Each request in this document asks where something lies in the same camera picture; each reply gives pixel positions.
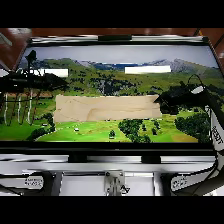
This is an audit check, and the silver frame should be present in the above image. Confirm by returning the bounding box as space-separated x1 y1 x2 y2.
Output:
0 152 224 197

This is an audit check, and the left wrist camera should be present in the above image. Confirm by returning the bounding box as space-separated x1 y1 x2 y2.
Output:
25 49 39 69

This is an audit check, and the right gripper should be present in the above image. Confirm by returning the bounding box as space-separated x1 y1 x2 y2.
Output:
154 88 181 115

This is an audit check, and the black cable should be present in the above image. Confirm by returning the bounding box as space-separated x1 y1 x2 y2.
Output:
186 73 205 90
0 173 31 196

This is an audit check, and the beige shirt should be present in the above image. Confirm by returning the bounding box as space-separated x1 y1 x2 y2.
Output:
52 94 164 124

